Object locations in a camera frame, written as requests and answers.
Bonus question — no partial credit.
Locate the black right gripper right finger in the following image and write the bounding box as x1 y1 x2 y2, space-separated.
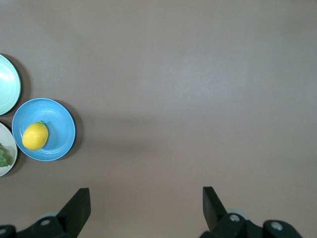
199 186 304 238

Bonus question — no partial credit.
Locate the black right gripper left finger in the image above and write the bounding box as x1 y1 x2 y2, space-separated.
0 187 92 238

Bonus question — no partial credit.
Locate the yellow lemon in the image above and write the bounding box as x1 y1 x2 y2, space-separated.
22 120 50 151

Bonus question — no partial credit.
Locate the green lettuce leaf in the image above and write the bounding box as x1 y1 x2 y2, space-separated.
0 142 13 169

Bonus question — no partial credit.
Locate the blue plate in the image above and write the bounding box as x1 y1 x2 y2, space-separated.
11 98 76 162

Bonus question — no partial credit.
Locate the beige plate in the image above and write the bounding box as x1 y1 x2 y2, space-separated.
0 121 18 178

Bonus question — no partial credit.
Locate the green plate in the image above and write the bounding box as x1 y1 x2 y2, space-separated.
0 54 22 116

